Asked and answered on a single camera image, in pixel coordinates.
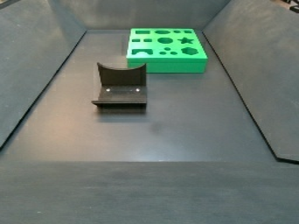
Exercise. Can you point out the black curved holder stand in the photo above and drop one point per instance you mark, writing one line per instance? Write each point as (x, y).
(122, 86)

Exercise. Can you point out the green shape sorter box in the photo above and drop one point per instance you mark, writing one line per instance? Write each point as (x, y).
(170, 50)

